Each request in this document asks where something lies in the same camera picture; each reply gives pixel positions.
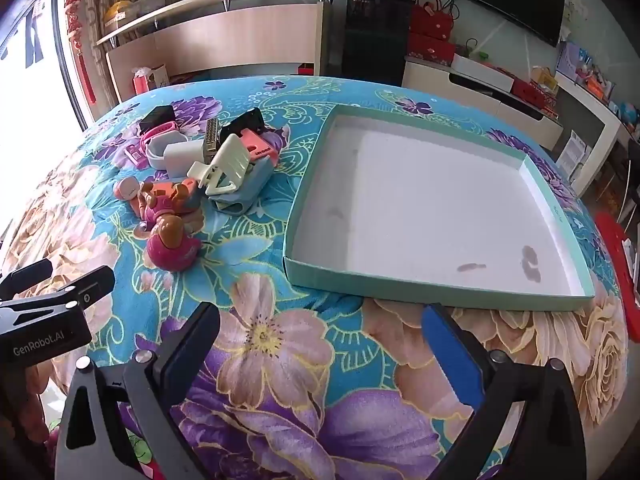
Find yellow container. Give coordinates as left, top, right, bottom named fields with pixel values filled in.
left=102, top=1, right=136, bottom=28

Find white charger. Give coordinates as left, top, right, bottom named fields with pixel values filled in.
left=164, top=141, right=202, bottom=181

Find salmon orange case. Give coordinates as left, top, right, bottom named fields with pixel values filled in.
left=239, top=128, right=279, bottom=166

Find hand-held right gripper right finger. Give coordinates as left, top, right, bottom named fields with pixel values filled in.
left=421, top=304, right=587, bottom=480

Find red gift box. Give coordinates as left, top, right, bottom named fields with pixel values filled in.
left=407, top=35, right=457, bottom=66

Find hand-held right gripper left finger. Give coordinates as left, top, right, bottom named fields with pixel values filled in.
left=52, top=301, right=222, bottom=480

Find white flat box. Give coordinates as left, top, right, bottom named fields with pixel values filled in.
left=451, top=54, right=516, bottom=92

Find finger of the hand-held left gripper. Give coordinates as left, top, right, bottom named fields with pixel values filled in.
left=49, top=266, right=117, bottom=313
left=0, top=258, right=54, bottom=302

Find red plastic stool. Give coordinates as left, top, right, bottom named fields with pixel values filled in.
left=595, top=212, right=640, bottom=346

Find red flat box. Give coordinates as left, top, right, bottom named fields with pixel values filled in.
left=511, top=79, right=560, bottom=111

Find light wood shelf unit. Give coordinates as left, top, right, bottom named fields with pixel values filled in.
left=95, top=0, right=346, bottom=103

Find patterned curtain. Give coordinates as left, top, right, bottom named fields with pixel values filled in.
left=75, top=0, right=121, bottom=51

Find teal cardboard box lid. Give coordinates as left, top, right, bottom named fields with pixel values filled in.
left=282, top=105, right=596, bottom=311

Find patterned metal lighter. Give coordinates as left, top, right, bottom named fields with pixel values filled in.
left=202, top=119, right=222, bottom=158

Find black toy car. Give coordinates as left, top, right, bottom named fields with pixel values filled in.
left=220, top=108, right=265, bottom=143

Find black speaker cabinet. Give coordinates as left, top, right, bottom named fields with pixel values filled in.
left=345, top=0, right=416, bottom=86

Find white television cabinet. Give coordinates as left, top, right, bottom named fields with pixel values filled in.
left=402, top=55, right=640, bottom=196

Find black charger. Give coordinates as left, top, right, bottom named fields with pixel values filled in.
left=138, top=106, right=174, bottom=133

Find white watch band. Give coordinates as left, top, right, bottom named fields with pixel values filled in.
left=146, top=132, right=190, bottom=171

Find red hanging ornament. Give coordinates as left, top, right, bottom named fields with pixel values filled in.
left=64, top=0, right=97, bottom=106

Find red gift bag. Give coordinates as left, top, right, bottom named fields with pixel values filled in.
left=410, top=0, right=455, bottom=41

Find pink watch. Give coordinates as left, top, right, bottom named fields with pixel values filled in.
left=140, top=121, right=180, bottom=153

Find floral blanket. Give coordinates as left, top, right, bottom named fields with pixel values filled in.
left=0, top=75, right=631, bottom=480

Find pink toy figure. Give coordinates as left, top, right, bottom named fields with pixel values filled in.
left=145, top=215, right=202, bottom=273

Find cream folding phone stand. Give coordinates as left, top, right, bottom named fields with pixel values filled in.
left=187, top=132, right=256, bottom=197

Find dark hanging trousers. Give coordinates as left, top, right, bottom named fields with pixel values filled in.
left=0, top=7, right=51, bottom=68

